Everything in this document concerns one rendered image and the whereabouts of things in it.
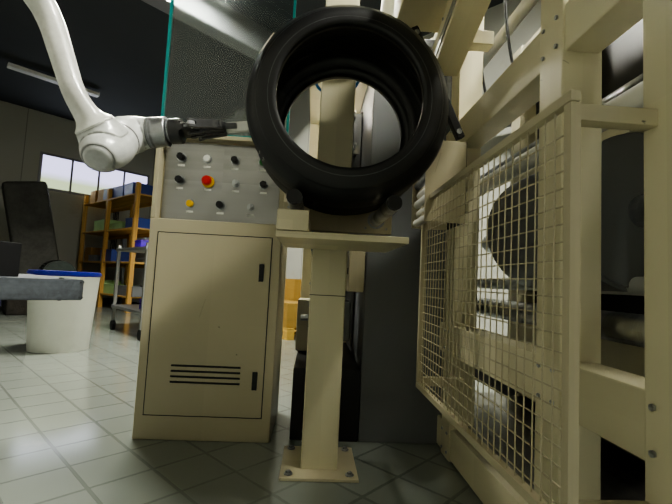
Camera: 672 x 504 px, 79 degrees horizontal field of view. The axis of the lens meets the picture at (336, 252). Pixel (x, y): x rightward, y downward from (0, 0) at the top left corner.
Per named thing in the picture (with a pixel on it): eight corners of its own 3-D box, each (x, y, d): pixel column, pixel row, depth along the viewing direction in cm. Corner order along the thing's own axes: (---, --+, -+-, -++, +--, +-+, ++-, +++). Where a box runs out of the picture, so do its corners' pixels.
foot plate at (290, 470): (284, 448, 162) (284, 442, 162) (351, 449, 163) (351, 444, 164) (278, 481, 135) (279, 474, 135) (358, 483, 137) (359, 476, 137)
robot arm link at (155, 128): (155, 124, 126) (174, 122, 127) (157, 152, 126) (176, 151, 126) (143, 111, 117) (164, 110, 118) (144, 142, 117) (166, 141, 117)
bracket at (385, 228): (282, 229, 149) (283, 203, 149) (390, 235, 151) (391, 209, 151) (281, 228, 145) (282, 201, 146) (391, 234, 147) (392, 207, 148)
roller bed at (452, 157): (410, 228, 164) (413, 155, 166) (447, 230, 165) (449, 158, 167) (424, 221, 144) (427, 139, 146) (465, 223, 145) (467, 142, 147)
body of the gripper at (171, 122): (163, 113, 118) (196, 111, 119) (173, 124, 126) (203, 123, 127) (165, 138, 118) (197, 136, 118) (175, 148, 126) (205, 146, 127)
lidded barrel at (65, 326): (77, 341, 374) (84, 271, 379) (107, 349, 345) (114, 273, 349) (7, 348, 330) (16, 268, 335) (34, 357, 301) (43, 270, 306)
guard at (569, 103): (415, 386, 150) (422, 199, 155) (420, 386, 150) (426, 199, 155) (566, 544, 60) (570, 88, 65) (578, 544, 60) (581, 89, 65)
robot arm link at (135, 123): (159, 145, 129) (147, 158, 118) (109, 149, 128) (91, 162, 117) (150, 110, 123) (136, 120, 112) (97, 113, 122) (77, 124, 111)
